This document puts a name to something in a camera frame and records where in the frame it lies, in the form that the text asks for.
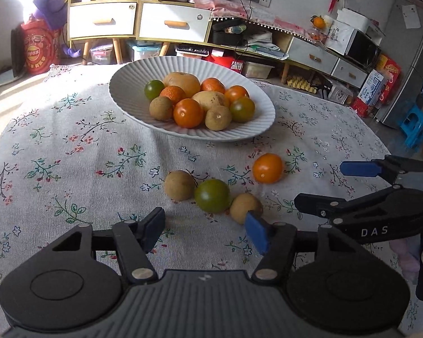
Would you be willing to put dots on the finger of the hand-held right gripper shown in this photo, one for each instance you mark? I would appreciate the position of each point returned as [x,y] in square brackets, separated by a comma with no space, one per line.
[359,168]
[324,206]

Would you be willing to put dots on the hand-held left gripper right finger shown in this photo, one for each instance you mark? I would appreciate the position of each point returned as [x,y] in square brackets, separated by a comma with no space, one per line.
[256,230]

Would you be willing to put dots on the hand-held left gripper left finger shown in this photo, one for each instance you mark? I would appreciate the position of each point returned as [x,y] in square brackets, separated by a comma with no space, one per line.
[155,226]

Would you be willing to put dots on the brown longan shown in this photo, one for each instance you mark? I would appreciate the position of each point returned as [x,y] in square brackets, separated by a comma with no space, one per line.
[179,185]
[160,108]
[218,117]
[243,206]

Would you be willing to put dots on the green tomato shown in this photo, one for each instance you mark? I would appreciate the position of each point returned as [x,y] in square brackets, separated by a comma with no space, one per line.
[242,109]
[154,89]
[212,195]

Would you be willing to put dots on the orange tomato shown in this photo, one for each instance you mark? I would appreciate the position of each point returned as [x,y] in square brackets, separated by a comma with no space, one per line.
[267,168]
[236,93]
[188,113]

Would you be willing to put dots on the white ribbed plate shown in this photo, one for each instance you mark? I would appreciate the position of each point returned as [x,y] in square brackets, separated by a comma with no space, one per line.
[194,126]

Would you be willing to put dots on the dark orange mandarin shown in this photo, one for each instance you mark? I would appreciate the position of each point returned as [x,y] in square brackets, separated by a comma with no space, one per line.
[172,94]
[213,84]

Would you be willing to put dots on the person's right hand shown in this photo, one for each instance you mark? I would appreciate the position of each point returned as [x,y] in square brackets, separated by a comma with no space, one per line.
[407,258]

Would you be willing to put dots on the small red carton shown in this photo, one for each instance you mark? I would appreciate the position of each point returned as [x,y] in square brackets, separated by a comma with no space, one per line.
[360,106]

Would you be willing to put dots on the blue plastic stool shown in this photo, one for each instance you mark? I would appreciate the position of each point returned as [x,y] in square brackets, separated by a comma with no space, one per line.
[414,126]

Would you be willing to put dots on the small white carton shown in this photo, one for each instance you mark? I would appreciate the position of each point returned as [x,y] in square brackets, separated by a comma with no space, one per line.
[339,92]

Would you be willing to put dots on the white and blue carton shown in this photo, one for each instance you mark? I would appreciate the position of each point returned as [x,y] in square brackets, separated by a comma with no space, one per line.
[372,88]

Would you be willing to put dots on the red and yellow carton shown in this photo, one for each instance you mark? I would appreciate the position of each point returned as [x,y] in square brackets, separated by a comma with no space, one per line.
[389,74]

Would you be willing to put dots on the yellow egg crate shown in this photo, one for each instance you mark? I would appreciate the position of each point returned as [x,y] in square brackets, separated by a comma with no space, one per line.
[303,83]

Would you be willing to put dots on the floral tablecloth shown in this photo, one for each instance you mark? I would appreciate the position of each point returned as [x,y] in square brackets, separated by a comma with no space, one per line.
[74,155]

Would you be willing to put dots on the black microwave oven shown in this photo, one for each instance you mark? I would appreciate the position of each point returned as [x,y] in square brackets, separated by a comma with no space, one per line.
[363,49]

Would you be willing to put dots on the grey refrigerator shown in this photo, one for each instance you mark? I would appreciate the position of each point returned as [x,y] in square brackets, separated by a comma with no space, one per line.
[409,60]

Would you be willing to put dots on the oblong yellow pear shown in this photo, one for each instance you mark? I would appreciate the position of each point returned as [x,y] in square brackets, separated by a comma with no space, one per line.
[209,100]

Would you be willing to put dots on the white embroidered cloth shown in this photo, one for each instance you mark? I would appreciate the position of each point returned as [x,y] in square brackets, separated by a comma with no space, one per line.
[342,31]

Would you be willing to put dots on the clear box with beige contents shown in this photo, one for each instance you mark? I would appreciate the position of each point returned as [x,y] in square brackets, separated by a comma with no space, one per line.
[259,70]

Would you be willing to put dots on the round yellow pear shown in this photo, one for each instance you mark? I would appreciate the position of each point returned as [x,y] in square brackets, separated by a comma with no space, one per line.
[181,81]

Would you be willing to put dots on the orange fruit ornament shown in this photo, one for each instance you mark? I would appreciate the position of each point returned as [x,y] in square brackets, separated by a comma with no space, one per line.
[318,23]

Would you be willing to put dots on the loose papers on shelf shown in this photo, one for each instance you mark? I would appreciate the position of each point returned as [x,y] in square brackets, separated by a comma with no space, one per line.
[268,44]

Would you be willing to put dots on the red storage box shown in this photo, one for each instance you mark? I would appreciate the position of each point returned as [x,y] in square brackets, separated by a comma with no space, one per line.
[225,55]

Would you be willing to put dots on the clear box with blue lid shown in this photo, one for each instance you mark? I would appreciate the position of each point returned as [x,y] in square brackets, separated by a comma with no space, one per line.
[144,51]

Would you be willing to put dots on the clear box with black lid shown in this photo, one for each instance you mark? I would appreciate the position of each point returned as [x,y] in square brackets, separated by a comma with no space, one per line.
[191,51]

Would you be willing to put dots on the clear box with pink contents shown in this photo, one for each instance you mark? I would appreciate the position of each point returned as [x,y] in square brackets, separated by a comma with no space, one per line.
[102,55]

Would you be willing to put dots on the black storage case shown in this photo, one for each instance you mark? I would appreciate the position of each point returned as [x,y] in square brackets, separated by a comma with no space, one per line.
[229,33]

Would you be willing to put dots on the pink tasselled cloth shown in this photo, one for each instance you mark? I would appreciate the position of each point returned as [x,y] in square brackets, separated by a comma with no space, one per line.
[253,12]

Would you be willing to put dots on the small purple toy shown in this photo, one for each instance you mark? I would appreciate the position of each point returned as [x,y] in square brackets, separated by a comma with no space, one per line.
[71,52]

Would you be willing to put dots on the wooden shelf cabinet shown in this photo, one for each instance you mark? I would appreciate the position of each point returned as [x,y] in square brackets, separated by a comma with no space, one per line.
[141,17]

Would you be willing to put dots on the red gift bag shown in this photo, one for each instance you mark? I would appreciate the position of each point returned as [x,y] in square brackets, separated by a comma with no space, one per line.
[38,49]

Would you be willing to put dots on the black panel heater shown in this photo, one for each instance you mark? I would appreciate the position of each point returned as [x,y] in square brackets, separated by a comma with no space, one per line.
[10,63]

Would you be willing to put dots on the purple plush toy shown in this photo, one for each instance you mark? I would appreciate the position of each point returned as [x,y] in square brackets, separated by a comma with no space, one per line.
[49,1]

